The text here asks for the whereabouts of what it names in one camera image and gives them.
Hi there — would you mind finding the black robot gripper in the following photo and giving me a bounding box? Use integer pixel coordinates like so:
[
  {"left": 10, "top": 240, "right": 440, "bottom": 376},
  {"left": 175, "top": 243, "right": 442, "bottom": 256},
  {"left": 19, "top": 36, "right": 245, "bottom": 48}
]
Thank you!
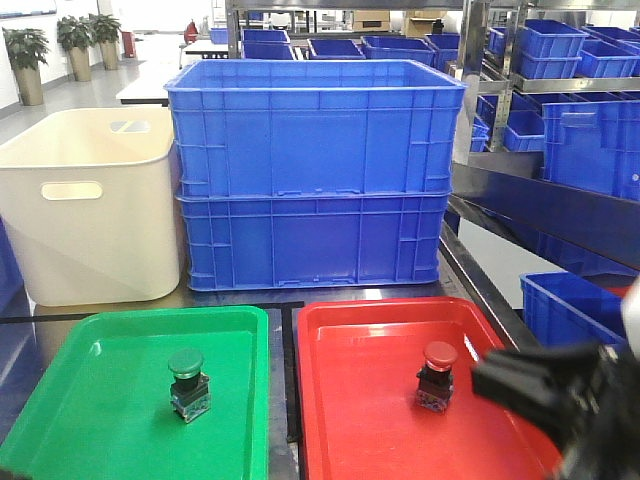
[{"left": 472, "top": 343, "right": 639, "bottom": 479}]

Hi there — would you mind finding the green push button switch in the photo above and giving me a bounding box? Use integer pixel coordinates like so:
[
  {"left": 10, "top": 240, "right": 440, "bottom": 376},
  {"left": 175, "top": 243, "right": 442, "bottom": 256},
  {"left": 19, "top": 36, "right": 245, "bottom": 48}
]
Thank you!
[{"left": 168, "top": 348, "right": 211, "bottom": 424}]

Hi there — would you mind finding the stacked blue crate upper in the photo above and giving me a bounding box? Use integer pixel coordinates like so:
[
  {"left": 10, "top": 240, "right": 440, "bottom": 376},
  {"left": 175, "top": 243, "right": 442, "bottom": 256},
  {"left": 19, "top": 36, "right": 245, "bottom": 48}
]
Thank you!
[{"left": 165, "top": 59, "right": 465, "bottom": 198}]

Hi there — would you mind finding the potted plant in gold pot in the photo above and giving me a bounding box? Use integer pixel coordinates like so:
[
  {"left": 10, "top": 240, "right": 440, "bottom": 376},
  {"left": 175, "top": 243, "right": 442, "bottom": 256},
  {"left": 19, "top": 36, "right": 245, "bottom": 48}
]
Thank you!
[{"left": 3, "top": 28, "right": 49, "bottom": 106}]

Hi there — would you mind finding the stacked blue crate lower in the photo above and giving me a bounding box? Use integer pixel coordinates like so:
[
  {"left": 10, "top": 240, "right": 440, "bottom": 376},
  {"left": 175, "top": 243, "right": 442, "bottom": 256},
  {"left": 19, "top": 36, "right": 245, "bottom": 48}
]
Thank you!
[{"left": 178, "top": 194, "right": 448, "bottom": 291}]

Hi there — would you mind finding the green plastic tray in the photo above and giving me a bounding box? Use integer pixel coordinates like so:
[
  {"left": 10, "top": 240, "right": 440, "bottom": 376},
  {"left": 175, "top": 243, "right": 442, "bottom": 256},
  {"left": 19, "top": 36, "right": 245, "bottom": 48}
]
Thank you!
[{"left": 1, "top": 306, "right": 270, "bottom": 479}]

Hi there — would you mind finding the steel shelving rack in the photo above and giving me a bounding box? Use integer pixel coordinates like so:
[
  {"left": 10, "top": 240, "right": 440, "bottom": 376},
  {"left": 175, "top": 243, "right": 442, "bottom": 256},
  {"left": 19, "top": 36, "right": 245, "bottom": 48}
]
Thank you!
[{"left": 225, "top": 1, "right": 639, "bottom": 164}]

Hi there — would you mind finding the red push button switch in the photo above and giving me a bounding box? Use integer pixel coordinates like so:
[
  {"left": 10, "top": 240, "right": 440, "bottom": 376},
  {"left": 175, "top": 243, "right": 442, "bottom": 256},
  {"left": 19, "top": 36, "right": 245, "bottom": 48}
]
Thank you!
[{"left": 416, "top": 341, "right": 458, "bottom": 413}]

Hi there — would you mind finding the blue bin lower right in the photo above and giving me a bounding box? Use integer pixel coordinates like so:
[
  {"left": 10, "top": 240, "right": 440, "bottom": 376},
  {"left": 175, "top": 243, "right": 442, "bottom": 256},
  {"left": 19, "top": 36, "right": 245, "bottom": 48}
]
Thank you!
[{"left": 520, "top": 272, "right": 626, "bottom": 347}]

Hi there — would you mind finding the red plastic tray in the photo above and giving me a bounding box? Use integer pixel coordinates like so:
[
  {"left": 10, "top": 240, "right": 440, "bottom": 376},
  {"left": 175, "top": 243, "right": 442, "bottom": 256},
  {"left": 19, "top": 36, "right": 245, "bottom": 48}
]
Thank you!
[{"left": 298, "top": 297, "right": 560, "bottom": 479}]

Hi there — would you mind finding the stacked blue crate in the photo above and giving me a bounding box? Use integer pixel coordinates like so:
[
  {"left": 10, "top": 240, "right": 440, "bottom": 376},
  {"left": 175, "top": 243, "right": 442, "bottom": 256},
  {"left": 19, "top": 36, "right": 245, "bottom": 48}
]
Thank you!
[
  {"left": 178, "top": 194, "right": 448, "bottom": 291},
  {"left": 165, "top": 59, "right": 465, "bottom": 198}
]

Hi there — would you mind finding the beige plastic basket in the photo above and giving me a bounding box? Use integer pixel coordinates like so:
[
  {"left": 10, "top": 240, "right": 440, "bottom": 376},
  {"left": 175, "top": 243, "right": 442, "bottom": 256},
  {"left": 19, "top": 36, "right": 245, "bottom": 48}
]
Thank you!
[{"left": 1, "top": 107, "right": 184, "bottom": 307}]

